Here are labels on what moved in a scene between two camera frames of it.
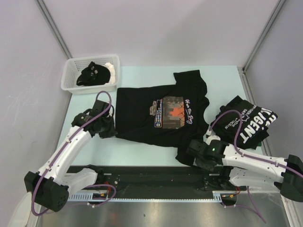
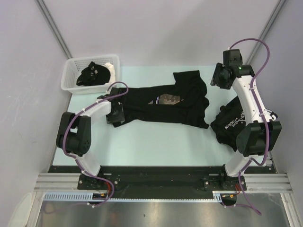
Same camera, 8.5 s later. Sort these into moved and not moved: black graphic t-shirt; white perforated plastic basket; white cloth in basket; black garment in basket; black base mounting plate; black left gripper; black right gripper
Moved: black right gripper; black left gripper; black graphic t-shirt
Not moved: black base mounting plate; white perforated plastic basket; black garment in basket; white cloth in basket
